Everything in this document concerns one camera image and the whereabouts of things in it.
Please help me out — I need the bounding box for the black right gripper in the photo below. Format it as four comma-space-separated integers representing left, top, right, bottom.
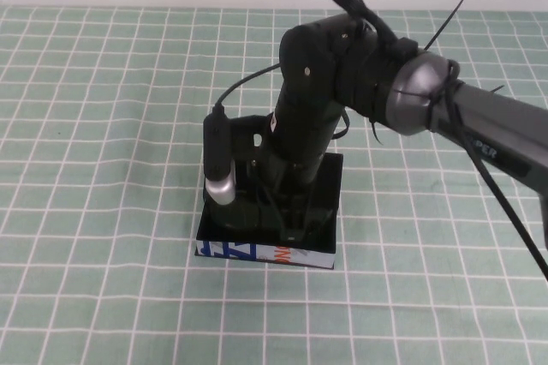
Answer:
226, 115, 337, 243

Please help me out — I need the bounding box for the black glasses case printed side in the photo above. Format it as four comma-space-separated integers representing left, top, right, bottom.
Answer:
194, 152, 345, 272

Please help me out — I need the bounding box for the green white checked tablecloth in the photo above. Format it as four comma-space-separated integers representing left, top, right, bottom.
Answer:
0, 3, 548, 365

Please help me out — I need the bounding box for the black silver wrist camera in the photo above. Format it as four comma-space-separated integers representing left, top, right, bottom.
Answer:
202, 103, 238, 206

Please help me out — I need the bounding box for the thin black camera cable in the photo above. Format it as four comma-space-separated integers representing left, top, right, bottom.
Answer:
212, 62, 284, 116

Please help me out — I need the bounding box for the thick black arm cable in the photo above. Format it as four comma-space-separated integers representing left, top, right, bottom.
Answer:
320, 0, 548, 284

